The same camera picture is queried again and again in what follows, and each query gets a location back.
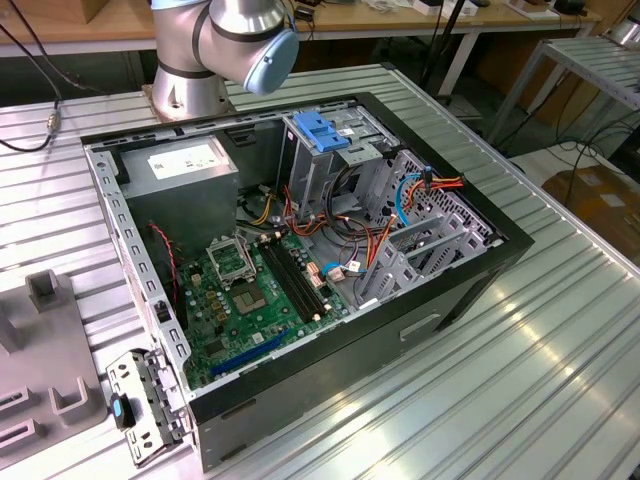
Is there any orange power wire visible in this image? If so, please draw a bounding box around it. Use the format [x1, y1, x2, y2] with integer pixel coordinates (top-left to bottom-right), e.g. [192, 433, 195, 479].
[405, 169, 466, 209]

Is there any metal disk bay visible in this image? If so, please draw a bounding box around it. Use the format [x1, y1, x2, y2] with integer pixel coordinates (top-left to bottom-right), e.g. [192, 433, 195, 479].
[349, 207, 501, 314]

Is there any black RAM slot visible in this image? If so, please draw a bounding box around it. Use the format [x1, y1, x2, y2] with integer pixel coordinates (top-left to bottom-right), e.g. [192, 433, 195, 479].
[272, 237, 324, 321]
[264, 238, 316, 322]
[278, 235, 330, 319]
[258, 239, 310, 324]

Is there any metal optical drive cage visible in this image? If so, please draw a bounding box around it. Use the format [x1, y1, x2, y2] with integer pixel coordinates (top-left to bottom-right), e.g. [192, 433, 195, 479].
[277, 102, 401, 221]

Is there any CPU socket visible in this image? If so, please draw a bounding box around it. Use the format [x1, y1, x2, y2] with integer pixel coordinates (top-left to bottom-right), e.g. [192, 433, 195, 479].
[205, 234, 259, 289]

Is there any square chipset chip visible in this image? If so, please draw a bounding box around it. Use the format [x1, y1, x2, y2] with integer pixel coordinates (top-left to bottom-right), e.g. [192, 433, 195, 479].
[232, 284, 269, 317]

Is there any green motherboard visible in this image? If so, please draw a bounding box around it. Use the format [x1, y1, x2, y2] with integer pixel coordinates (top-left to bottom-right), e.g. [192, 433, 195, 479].
[177, 232, 351, 391]

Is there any blue plastic drive latch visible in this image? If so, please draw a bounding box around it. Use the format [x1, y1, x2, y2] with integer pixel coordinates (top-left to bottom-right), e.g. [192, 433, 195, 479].
[293, 112, 339, 154]

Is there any black open PC case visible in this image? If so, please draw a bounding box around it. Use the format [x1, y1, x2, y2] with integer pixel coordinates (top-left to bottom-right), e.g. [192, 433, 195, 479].
[79, 91, 536, 474]

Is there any blue expansion slot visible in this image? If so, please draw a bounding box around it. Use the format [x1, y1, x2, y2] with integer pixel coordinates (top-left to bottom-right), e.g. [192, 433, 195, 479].
[209, 327, 291, 379]

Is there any grey power supply unit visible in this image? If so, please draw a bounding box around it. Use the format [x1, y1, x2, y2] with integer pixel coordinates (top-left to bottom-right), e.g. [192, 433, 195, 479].
[117, 134, 241, 261]

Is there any wooden desk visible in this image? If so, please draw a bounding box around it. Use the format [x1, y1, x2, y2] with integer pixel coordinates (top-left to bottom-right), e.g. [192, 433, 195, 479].
[0, 0, 601, 59]

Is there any flat brown cardboard box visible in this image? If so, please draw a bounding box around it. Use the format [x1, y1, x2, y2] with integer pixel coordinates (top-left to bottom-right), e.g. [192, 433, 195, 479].
[542, 167, 640, 241]

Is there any grey parts rack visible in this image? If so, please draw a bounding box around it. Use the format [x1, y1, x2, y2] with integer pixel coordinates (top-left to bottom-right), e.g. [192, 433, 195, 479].
[0, 269, 109, 466]

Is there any metal slat side table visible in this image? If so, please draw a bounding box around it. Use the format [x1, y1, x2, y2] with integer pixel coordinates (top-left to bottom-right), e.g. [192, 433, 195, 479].
[487, 34, 640, 146]

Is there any silver metal cylinder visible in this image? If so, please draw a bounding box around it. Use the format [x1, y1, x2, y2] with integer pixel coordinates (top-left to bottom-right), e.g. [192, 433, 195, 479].
[607, 19, 640, 47]

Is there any small white plug wire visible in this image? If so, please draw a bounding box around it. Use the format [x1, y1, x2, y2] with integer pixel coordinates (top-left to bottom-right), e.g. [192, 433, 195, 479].
[319, 259, 361, 284]

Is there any orange red wire bundle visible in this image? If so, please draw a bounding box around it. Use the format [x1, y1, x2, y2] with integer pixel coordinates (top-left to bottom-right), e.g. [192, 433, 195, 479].
[282, 184, 399, 271]

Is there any yellow black wire bundle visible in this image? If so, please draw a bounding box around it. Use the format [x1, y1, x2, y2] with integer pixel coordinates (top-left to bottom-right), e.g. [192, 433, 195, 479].
[238, 192, 277, 226]

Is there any blue data wire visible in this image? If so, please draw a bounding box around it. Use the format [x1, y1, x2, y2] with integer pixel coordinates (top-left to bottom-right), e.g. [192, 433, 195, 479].
[391, 171, 426, 227]

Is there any red black fan wire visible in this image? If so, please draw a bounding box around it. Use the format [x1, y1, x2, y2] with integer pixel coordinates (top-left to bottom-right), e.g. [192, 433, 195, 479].
[147, 222, 180, 306]

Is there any metal expansion slot bracket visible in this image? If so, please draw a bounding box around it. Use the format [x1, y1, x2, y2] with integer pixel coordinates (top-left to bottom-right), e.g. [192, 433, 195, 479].
[106, 348, 194, 469]

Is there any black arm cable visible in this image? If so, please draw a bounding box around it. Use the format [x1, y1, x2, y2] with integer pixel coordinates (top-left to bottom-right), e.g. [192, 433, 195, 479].
[0, 22, 109, 154]

